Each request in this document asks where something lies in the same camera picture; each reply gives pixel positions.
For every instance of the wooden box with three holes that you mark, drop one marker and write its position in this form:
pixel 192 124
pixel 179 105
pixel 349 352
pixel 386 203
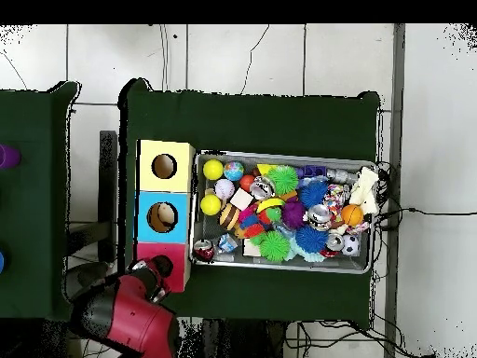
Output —
pixel 145 223

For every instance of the black upright panel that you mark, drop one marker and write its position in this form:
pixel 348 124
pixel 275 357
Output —
pixel 108 186

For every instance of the purple cup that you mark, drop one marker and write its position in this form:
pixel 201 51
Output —
pixel 8 156

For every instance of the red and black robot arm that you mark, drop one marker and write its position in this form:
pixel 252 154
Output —
pixel 138 320

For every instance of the purple spiky rubber toy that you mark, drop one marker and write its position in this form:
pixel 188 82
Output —
pixel 293 214

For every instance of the beige rounded object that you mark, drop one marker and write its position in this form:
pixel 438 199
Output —
pixel 166 214

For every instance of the orange toy basketball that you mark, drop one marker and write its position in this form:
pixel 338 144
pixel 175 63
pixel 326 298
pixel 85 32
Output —
pixel 352 215

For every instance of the white toy baseball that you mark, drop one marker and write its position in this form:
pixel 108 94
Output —
pixel 224 188

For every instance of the yellow ball with seam lines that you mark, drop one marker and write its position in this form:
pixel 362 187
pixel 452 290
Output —
pixel 210 204

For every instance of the dark green tablecloth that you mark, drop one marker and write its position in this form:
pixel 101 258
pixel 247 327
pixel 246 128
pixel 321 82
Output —
pixel 242 123
pixel 29 205

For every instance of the plain orange ball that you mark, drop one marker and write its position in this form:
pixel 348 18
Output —
pixel 246 182

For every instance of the plain wooden cube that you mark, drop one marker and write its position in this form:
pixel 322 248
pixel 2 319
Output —
pixel 241 198

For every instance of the toy hamburger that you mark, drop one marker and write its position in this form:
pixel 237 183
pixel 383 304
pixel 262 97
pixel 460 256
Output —
pixel 229 216

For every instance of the blue round object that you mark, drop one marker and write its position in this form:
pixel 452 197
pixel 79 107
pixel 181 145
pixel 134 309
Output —
pixel 1 261

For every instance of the crushed red drink can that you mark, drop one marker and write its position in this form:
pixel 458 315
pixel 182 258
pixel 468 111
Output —
pixel 203 250

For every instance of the globe print ball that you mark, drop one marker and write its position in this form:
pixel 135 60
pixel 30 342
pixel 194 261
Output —
pixel 233 171

